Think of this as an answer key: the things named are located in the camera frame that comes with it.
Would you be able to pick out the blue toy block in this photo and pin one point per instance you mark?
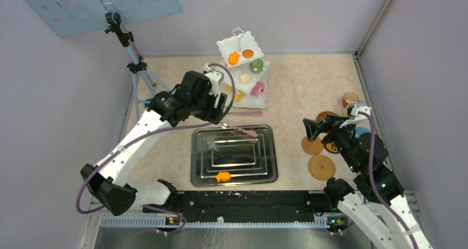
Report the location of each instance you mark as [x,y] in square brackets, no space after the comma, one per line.
[147,102]

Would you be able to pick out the woven coaster front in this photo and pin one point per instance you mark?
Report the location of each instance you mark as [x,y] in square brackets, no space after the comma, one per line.
[321,167]

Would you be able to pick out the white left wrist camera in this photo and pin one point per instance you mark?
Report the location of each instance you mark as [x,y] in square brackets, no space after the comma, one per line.
[215,77]

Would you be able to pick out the pink cake slice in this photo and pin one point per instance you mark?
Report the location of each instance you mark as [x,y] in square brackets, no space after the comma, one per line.
[258,89]

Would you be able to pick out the brown mug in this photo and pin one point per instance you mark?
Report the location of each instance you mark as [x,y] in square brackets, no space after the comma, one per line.
[349,98]

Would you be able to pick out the metal tongs with pink tips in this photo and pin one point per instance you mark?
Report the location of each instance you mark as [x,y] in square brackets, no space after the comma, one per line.
[236,120]

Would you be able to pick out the brown coaster back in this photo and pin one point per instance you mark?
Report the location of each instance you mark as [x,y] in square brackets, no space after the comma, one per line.
[325,115]

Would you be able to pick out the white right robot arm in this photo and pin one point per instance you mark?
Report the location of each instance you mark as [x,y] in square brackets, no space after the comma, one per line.
[379,206]

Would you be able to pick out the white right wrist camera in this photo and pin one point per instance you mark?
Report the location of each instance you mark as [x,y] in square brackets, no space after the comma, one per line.
[356,112]

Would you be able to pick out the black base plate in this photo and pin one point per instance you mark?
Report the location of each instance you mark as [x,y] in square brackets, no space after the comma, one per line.
[262,206]

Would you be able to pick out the blue mug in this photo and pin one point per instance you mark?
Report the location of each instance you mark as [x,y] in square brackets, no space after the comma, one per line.
[361,129]

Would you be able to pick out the orange round cookie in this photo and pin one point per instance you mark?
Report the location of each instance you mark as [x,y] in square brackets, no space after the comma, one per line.
[248,53]

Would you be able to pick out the white three-tier dessert stand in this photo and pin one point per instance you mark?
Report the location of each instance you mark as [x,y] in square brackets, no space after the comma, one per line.
[239,41]

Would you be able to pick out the white round bun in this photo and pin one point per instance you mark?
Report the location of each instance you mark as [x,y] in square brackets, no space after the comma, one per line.
[245,79]

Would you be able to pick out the light blue music stand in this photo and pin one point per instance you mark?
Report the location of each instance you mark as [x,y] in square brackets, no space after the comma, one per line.
[73,17]

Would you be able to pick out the yellow cake slice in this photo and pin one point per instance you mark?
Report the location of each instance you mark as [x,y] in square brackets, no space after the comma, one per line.
[239,95]

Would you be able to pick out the green roll cake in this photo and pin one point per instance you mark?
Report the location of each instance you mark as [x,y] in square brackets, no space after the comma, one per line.
[256,66]

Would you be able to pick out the stainless steel tray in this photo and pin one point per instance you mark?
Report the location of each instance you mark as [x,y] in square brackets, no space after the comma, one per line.
[249,160]

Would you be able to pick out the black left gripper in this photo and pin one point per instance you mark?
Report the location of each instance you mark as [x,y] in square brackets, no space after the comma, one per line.
[213,115]

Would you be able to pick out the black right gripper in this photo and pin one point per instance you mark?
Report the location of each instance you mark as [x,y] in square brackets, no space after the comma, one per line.
[331,123]

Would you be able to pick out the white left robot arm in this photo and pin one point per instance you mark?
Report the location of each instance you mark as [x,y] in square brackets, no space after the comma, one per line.
[107,180]

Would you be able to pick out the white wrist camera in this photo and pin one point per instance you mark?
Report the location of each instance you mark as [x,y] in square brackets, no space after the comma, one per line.
[356,112]
[215,77]

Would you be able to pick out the brown coaster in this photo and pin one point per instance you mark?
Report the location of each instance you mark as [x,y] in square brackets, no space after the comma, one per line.
[325,115]
[314,147]

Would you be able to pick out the orange fish cake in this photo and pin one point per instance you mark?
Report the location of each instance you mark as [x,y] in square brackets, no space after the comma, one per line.
[233,58]
[223,177]

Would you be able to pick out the brown coaster middle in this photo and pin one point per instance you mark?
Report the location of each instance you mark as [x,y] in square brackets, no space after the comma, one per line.
[314,147]

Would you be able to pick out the dark printed coaster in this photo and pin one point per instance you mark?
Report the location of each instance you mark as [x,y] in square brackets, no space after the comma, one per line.
[331,148]

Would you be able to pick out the white cable duct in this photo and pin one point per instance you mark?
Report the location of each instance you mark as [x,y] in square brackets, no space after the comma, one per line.
[159,222]

